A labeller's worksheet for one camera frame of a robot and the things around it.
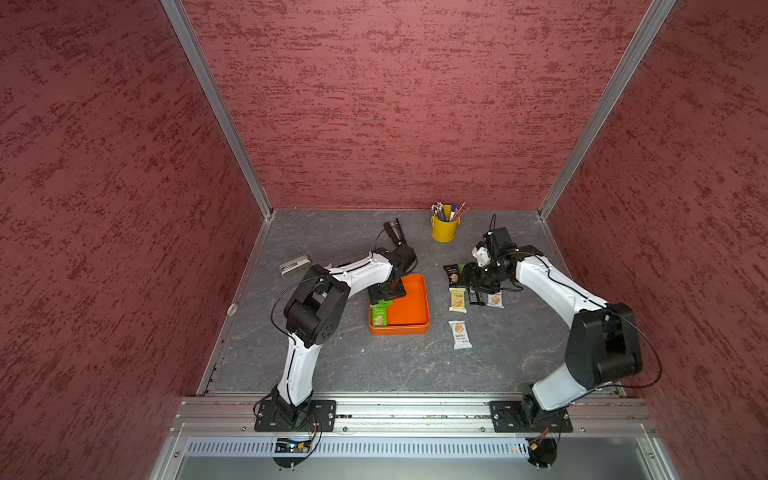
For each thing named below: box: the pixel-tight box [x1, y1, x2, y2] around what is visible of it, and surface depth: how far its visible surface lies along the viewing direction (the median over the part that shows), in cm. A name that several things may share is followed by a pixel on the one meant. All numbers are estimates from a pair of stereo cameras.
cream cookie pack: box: [448, 287, 467, 314], surface depth 96 cm
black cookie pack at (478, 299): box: [468, 292, 488, 306], surface depth 97 cm
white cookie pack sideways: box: [486, 290, 505, 309], surface depth 96 cm
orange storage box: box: [368, 274, 430, 335], surface depth 94 cm
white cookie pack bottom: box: [448, 320, 473, 349], surface depth 89 cm
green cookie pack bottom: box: [370, 299, 393, 327], surface depth 91 cm
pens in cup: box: [431, 202, 470, 222], surface depth 109 cm
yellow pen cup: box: [431, 216, 461, 243], surface depth 110 cm
